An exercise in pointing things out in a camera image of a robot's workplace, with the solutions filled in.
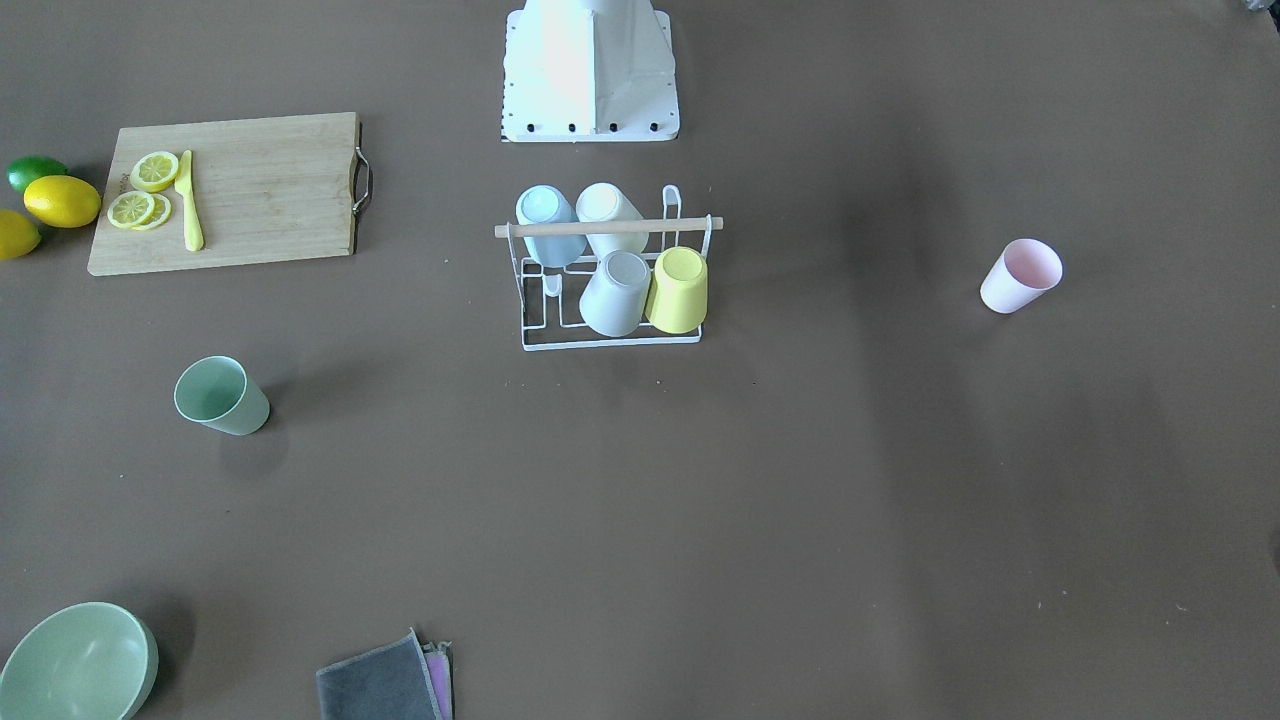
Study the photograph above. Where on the grey cup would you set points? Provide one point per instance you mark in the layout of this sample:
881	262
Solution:
613	303

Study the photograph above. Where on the green bowl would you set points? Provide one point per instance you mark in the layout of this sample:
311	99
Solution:
93	660

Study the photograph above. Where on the yellow plastic knife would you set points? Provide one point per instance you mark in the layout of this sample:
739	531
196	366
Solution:
184	185

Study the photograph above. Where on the pink cloth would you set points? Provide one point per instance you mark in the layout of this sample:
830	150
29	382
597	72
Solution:
437	657

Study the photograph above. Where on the lemon slice lower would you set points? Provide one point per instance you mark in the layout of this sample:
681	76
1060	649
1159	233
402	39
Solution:
132	209

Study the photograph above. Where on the yellow lemon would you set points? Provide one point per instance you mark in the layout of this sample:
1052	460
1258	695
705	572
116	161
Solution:
18	234
62	201

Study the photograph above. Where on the cream white cup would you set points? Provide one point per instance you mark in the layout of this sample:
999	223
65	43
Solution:
604	202

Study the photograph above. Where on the light blue cup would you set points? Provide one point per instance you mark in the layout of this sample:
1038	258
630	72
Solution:
543	204

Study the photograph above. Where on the yellow cup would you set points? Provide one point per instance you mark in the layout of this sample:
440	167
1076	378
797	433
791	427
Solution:
678	299

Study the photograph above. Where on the wooden cutting board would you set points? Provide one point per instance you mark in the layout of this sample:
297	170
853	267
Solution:
267	190

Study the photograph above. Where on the white wire cup rack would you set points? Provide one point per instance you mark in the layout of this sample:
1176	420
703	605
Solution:
548	298

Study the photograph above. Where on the grey cloth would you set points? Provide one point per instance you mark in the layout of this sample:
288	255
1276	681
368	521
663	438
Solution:
390	682

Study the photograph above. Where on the green lime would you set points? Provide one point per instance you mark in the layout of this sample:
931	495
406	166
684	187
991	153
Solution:
23	171

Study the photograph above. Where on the pink cup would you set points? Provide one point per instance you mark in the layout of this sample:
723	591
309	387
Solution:
1024	271

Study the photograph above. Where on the green cup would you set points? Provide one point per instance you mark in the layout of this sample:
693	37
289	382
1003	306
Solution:
217	391

